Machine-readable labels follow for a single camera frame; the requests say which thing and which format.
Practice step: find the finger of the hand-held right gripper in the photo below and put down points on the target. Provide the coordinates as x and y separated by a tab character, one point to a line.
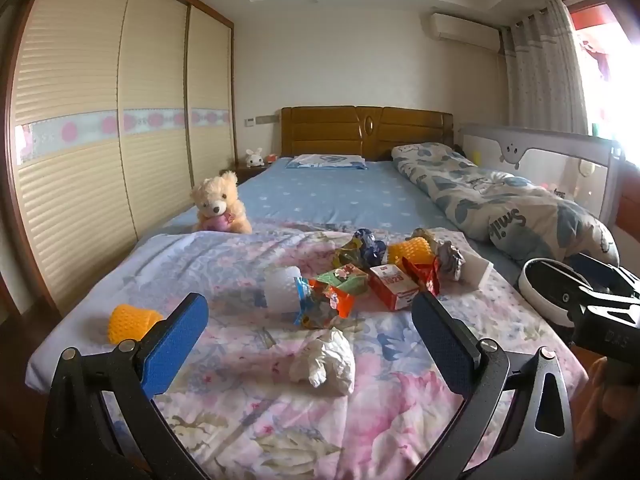
575	296
605	267

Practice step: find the brown wooden furniture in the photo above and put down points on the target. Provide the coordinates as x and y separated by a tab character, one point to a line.
627	195

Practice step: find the grey dotted curtain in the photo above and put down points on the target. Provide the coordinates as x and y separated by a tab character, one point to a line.
545	70

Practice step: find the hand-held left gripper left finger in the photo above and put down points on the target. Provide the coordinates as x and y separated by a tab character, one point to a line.
175	342

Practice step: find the beige teddy bear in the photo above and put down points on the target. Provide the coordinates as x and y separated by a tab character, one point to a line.
217	200

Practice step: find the pink floral blanket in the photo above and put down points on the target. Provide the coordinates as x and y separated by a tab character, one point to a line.
250	435

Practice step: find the blue white printed quilt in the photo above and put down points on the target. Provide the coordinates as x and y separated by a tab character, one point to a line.
500	200

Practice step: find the brown wooden headboard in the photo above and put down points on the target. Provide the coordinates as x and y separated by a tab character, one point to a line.
320	130

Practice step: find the bright window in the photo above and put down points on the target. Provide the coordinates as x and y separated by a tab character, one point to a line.
615	60

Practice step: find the white bunny plush toy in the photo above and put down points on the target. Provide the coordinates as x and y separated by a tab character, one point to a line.
254	158

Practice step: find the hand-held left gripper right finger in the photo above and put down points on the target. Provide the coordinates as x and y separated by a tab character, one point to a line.
442	345

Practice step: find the cream sliding door wardrobe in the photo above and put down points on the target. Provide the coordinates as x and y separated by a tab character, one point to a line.
75	185

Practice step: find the colourful snack wrapper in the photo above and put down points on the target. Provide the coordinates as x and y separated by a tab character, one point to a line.
320	310

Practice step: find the grey wall panel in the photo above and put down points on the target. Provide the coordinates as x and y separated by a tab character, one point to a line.
266	119

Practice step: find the blue white pillow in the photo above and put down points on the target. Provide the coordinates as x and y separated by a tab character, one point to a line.
325	161

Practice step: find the red and white carton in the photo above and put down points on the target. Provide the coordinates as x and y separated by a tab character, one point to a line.
395	285

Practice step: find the blue snack wrapper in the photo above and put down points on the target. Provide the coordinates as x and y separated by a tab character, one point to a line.
372	250

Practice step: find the small yellow object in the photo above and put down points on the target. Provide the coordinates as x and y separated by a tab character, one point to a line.
474	156

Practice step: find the white foam block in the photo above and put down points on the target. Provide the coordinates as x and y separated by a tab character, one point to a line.
477	270

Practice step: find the white wall air conditioner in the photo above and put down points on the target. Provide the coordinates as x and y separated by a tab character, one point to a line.
462	30

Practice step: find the bed with blue sheet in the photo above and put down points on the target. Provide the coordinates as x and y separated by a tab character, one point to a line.
325	195

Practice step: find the green cartoon snack wrapper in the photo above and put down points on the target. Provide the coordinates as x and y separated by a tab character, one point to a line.
347	275

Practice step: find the white foam fruit net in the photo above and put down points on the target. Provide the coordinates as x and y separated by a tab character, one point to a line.
280	287

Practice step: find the grey white bed guard rail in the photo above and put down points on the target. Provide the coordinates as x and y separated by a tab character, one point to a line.
550	155

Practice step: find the yellow snack wrapper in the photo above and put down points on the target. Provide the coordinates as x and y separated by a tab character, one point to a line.
347	256

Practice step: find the dark wooden nightstand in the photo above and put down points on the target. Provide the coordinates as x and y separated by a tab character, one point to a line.
250	172

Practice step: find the yellow foam fruit net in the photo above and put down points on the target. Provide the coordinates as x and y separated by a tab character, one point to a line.
412	250
130	322

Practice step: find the white tissue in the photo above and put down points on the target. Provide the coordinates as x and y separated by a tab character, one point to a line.
327	360

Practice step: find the silver wrapper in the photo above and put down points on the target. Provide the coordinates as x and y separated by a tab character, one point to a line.
450	260

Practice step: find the white trash bin black bag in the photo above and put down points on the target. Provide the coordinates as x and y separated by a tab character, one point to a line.
522	285

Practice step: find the red snack wrapper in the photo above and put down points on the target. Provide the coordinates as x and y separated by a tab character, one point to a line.
425	272

